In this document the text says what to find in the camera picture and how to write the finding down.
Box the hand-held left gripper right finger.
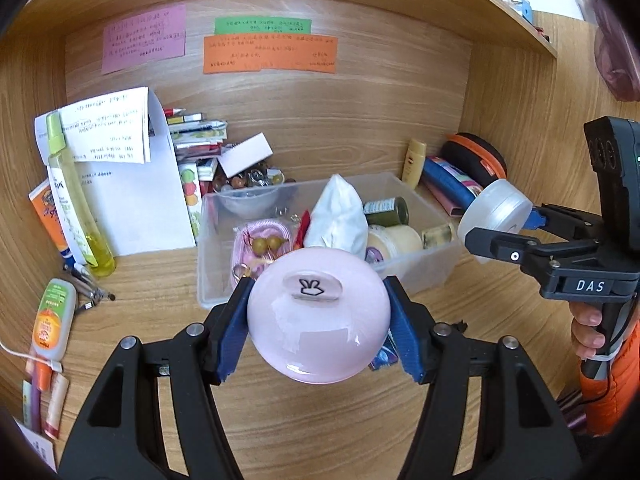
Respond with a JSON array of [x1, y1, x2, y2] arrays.
[[384, 275, 583, 480]]

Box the green paper note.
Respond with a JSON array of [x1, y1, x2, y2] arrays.
[[214, 16, 312, 36]]

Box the bead bracelets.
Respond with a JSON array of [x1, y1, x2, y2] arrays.
[[215, 167, 297, 192]]

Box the clear plastic storage box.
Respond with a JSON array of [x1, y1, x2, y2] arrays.
[[196, 172, 463, 310]]

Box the dark green jar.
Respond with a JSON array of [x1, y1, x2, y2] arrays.
[[363, 196, 410, 227]]

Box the cream small bottle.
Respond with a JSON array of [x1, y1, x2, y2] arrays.
[[401, 139, 427, 190]]

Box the person's right forearm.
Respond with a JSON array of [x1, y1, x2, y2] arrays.
[[577, 320, 640, 437]]

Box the purple pen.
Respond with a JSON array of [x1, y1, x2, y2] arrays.
[[21, 380, 44, 434]]

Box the pink white tube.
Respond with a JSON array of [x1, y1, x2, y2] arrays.
[[44, 374, 70, 441]]

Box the mauve fabric bag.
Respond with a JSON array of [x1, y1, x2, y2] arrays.
[[592, 0, 640, 103]]

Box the clear jar with cream contents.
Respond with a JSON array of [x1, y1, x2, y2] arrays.
[[367, 224, 424, 262]]

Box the green orange sunscreen tube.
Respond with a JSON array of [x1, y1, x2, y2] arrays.
[[31, 278, 77, 361]]

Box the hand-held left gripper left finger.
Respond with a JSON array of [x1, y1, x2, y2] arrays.
[[57, 276, 256, 480]]

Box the orange paper note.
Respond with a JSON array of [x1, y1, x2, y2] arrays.
[[203, 34, 338, 75]]

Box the dark metal pen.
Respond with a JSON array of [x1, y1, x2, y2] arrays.
[[62, 262, 117, 311]]

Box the white card box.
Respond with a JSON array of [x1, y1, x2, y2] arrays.
[[218, 132, 273, 177]]

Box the white printed card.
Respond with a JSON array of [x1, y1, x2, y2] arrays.
[[15, 430, 59, 472]]

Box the frosted white round jar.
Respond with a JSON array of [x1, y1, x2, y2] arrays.
[[457, 178, 534, 266]]

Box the yellow spray bottle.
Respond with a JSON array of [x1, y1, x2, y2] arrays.
[[46, 112, 117, 278]]

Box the pink round case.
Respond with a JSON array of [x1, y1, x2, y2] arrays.
[[247, 247, 392, 385]]

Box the wooden desktop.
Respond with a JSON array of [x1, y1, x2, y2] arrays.
[[10, 195, 583, 480]]

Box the box with coloured dots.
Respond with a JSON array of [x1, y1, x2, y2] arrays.
[[177, 160, 204, 241]]

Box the stack of colourful packets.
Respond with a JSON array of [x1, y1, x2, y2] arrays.
[[162, 107, 229, 161]]

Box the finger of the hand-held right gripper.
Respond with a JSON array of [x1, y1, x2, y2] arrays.
[[464, 227, 598, 273], [530, 204, 603, 241]]

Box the colourful small packet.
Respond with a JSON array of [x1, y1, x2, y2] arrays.
[[370, 345, 401, 372]]

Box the person's right hand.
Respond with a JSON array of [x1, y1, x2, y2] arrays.
[[570, 302, 607, 361]]

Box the clear plastic bowl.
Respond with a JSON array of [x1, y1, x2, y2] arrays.
[[215, 187, 280, 221]]

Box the black orange round case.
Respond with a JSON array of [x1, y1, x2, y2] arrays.
[[442, 132, 508, 192]]

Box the wooden shelf board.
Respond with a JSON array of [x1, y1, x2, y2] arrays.
[[50, 0, 559, 59]]

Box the white charging cable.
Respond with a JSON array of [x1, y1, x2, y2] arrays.
[[0, 342, 64, 374]]

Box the pink fabric pouch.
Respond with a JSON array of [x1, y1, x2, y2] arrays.
[[232, 219, 297, 281]]

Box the white paper sheets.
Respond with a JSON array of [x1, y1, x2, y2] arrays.
[[35, 86, 197, 257]]

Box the pink paper note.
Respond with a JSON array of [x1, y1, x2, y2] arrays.
[[101, 4, 187, 75]]

